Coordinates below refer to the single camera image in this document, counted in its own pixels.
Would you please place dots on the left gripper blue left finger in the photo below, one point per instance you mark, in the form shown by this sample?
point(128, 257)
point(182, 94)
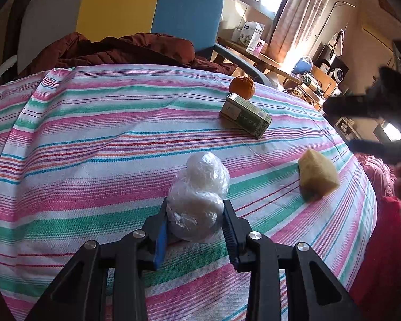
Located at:
point(143, 250)

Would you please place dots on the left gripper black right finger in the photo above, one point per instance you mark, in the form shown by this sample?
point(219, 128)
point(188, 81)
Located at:
point(251, 252)

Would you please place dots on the white plastic bag ball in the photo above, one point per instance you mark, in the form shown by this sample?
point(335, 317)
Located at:
point(195, 202)

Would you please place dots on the wooden side table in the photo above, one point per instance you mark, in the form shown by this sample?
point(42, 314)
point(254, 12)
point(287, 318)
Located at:
point(315, 96)

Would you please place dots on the yellow sponge on table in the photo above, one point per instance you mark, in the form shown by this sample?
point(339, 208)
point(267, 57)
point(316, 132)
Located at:
point(318, 175)

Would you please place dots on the beige patterned curtain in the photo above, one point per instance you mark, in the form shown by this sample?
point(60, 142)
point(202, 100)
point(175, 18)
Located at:
point(295, 25)

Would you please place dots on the striped pink green tablecloth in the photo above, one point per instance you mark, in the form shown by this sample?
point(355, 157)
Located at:
point(90, 153)

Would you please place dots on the green white small carton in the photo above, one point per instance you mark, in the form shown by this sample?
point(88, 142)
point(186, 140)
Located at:
point(246, 115)

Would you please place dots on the orange tangerine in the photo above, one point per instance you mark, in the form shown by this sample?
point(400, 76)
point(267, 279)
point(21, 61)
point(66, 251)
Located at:
point(243, 86)

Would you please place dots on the white boxes on side table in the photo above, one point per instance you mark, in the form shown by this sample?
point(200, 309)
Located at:
point(248, 36)

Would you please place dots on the dark red blanket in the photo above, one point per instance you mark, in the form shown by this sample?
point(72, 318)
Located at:
point(74, 50)

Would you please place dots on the grey yellow blue chair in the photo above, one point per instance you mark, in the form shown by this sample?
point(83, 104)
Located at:
point(34, 24)

